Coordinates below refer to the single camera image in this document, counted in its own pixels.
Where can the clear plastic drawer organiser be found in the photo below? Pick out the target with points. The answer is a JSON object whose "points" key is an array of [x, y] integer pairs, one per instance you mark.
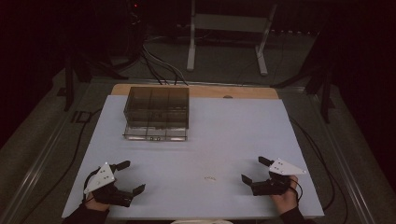
{"points": [[155, 113]]}

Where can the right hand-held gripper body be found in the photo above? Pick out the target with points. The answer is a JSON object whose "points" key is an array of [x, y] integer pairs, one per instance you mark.
{"points": [[281, 168]]}

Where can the grey metal stand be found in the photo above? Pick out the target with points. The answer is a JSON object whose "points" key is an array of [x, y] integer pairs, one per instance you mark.
{"points": [[229, 23]]}

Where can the person's left hand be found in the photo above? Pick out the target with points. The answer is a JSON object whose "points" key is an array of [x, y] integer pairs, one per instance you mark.
{"points": [[93, 204]]}

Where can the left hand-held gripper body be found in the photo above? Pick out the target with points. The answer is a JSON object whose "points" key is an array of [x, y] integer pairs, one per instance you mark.
{"points": [[101, 179]]}

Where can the black square floor frame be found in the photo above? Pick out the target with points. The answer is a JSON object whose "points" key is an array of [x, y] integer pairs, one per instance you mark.
{"points": [[81, 116]]}

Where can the black tripod stand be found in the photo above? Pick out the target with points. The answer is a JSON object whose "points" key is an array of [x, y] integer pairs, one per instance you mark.
{"points": [[70, 84], [325, 93]]}

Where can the person's right hand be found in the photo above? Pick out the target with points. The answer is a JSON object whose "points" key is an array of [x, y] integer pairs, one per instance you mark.
{"points": [[286, 201]]}

